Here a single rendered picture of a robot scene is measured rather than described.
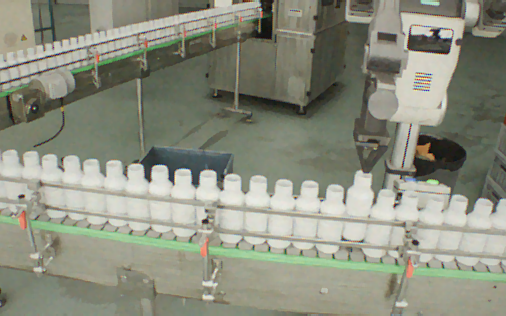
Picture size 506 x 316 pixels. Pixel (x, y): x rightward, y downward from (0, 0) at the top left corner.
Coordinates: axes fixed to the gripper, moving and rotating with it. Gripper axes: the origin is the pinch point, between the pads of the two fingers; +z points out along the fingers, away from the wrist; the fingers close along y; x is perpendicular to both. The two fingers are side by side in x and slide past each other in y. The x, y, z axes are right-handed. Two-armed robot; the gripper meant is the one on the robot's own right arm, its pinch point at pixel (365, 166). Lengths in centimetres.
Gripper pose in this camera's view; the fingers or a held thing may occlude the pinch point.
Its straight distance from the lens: 98.1
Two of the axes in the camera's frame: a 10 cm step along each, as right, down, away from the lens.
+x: 9.9, 1.0, -0.9
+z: -0.5, 9.1, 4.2
